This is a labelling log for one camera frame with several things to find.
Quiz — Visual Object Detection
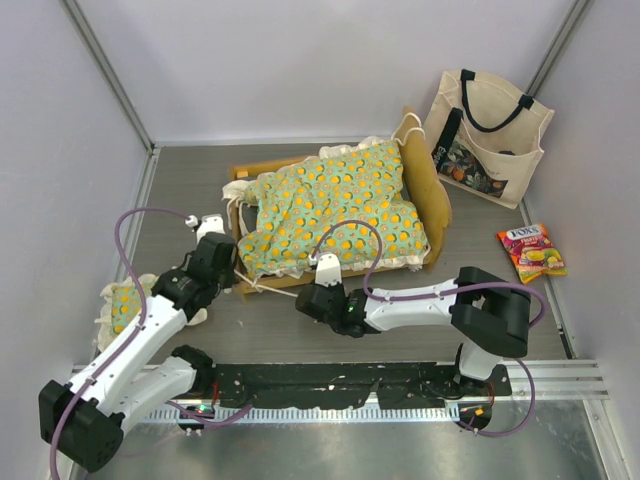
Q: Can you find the small lemon print pillow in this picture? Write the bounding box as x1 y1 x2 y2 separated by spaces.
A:
94 272 209 354

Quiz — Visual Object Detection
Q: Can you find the lemon print pet mattress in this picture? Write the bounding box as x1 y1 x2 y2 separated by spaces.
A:
223 137 431 291

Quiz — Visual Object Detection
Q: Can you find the wooden pet bed frame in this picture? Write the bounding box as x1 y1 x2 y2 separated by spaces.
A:
227 107 452 296

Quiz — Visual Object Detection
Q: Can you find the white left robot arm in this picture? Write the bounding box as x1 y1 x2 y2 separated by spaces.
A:
38 232 236 473

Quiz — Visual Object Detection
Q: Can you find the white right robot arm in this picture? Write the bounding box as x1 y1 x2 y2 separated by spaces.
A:
295 267 531 395

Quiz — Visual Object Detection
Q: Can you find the Fox's candy packet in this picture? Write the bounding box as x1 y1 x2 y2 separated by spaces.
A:
496 223 568 284

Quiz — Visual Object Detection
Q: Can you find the beige canvas tote bag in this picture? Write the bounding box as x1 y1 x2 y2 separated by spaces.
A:
423 69 554 209

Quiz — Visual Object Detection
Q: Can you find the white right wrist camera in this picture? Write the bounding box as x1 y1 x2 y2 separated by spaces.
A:
311 253 343 287

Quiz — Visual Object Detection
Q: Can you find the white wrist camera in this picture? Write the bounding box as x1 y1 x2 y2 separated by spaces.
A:
311 253 343 287
185 214 226 244

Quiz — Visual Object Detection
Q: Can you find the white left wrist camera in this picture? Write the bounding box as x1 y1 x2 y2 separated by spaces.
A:
185 214 226 244

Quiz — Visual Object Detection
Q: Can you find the aluminium rail with cable duct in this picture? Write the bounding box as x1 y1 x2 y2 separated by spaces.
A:
137 361 608 424

